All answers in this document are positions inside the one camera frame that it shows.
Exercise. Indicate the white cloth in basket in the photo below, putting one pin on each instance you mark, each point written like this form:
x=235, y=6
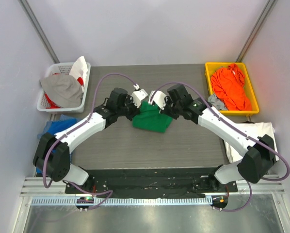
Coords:
x=80, y=69

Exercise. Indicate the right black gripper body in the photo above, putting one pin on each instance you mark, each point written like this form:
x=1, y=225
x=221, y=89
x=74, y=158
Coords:
x=168, y=108

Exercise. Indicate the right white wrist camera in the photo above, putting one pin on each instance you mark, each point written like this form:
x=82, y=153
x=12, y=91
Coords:
x=157, y=99

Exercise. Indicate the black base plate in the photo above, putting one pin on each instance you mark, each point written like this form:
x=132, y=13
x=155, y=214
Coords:
x=154, y=183

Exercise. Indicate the aluminium corner rail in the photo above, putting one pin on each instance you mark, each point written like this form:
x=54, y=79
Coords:
x=38, y=29
x=267, y=9

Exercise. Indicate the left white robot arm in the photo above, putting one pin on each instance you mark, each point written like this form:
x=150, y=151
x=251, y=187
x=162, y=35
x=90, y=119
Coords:
x=52, y=156

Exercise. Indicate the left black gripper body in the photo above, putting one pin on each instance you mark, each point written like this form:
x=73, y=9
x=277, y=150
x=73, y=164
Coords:
x=133, y=110

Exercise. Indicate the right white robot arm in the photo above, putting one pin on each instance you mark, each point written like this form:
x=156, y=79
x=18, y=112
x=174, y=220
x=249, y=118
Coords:
x=257, y=153

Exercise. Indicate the yellow plastic bin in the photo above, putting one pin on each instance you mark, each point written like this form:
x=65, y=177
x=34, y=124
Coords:
x=211, y=67

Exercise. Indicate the slotted cable duct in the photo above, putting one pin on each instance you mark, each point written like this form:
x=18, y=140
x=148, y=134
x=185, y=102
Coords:
x=87, y=201

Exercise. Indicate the beige grey shirt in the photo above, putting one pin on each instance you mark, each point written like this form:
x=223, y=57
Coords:
x=62, y=89

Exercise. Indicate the white perforated basket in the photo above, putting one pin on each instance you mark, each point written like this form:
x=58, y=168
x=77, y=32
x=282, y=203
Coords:
x=44, y=106

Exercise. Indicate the right aluminium corner rail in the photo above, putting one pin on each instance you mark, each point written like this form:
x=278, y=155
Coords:
x=267, y=9

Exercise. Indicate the blue checked shirt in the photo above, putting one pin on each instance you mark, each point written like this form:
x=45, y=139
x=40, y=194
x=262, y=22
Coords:
x=56, y=126

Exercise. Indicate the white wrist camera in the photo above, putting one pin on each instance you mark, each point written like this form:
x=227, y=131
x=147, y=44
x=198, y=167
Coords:
x=157, y=99
x=138, y=95

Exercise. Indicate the green t-shirt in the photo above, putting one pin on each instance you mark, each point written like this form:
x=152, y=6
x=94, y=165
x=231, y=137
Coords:
x=150, y=119

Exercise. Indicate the grey cloth in bin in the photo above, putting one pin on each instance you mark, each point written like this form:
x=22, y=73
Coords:
x=217, y=103

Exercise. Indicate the left aluminium corner rail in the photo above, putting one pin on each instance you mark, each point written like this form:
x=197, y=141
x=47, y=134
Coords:
x=38, y=29

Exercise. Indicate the white folded shirt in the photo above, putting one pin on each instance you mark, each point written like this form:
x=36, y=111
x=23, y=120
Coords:
x=252, y=129

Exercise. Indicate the orange t-shirt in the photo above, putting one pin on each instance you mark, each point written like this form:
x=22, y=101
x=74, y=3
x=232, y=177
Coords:
x=228, y=85

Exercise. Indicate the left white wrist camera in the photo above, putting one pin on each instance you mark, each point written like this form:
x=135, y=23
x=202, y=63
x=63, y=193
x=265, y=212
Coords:
x=138, y=95

